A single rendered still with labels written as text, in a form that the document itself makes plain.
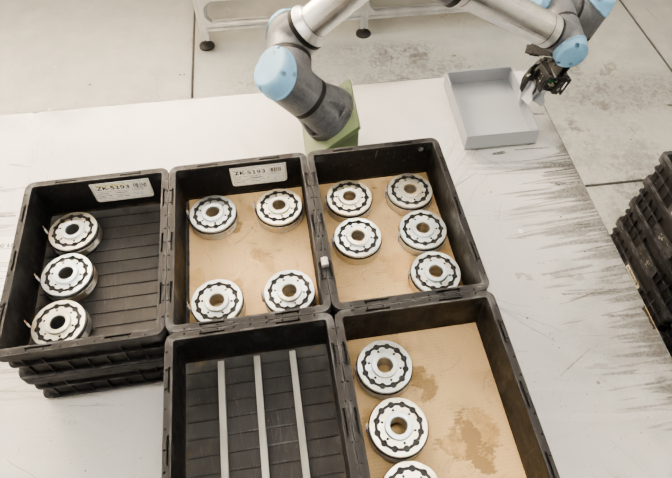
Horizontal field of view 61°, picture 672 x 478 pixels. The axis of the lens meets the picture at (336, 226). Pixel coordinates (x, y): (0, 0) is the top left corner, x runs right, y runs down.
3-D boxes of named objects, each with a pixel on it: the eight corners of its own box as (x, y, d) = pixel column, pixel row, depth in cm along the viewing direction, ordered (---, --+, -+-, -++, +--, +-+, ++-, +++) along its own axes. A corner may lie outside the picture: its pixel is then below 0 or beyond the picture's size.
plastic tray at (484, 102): (443, 85, 172) (445, 71, 168) (508, 79, 173) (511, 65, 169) (464, 149, 156) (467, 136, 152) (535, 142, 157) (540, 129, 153)
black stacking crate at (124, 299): (49, 217, 130) (27, 185, 121) (180, 201, 132) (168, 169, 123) (20, 382, 107) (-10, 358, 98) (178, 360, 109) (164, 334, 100)
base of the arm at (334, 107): (306, 114, 157) (280, 95, 150) (347, 80, 150) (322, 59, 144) (314, 151, 148) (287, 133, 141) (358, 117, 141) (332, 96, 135)
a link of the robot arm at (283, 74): (287, 124, 143) (247, 96, 134) (288, 85, 150) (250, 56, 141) (323, 102, 136) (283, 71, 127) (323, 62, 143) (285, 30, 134)
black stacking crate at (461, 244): (308, 186, 135) (306, 153, 126) (429, 172, 138) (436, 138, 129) (333, 337, 112) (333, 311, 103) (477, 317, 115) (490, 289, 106)
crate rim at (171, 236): (171, 173, 125) (169, 166, 123) (306, 158, 127) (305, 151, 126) (168, 339, 102) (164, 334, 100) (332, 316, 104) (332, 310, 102)
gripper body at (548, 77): (536, 94, 151) (563, 57, 142) (524, 73, 156) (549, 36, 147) (560, 97, 153) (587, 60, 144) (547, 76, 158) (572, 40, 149)
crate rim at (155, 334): (30, 189, 122) (25, 182, 120) (171, 173, 125) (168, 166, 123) (-6, 364, 99) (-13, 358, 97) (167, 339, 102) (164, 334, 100)
